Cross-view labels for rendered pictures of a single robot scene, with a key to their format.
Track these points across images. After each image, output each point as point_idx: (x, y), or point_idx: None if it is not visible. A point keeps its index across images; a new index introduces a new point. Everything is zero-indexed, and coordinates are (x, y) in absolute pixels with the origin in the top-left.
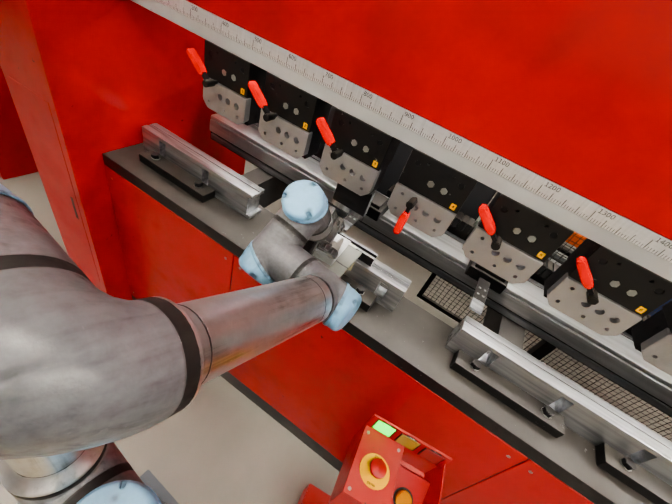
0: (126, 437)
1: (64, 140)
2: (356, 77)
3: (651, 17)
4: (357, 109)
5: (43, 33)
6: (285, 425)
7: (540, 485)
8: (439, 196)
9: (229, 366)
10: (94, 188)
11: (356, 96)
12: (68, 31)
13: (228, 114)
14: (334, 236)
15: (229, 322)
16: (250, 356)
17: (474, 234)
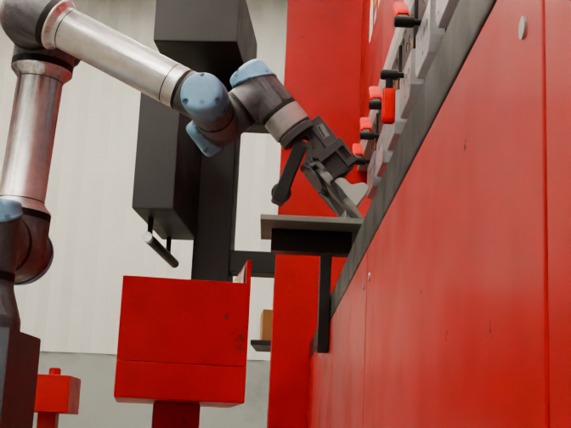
0: (25, 16)
1: (273, 312)
2: (392, 32)
3: None
4: (393, 55)
5: (285, 205)
6: None
7: (373, 293)
8: (409, 48)
9: (74, 28)
10: (289, 390)
11: (392, 46)
12: (308, 205)
13: (370, 184)
14: (322, 152)
15: (87, 16)
16: (88, 37)
17: (415, 45)
